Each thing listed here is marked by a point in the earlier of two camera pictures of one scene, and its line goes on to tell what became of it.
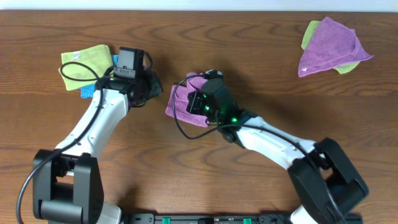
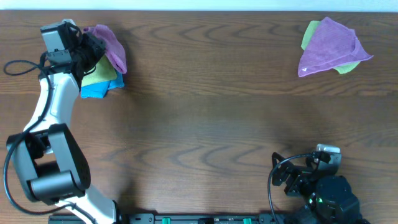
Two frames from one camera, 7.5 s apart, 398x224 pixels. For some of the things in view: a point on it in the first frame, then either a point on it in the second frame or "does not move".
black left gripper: (154, 86) to (94, 48)
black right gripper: (193, 99) to (300, 175)
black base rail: (207, 218) does not move
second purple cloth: (333, 45) does not move
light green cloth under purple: (310, 29) does not move
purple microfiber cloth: (181, 96) to (114, 49)
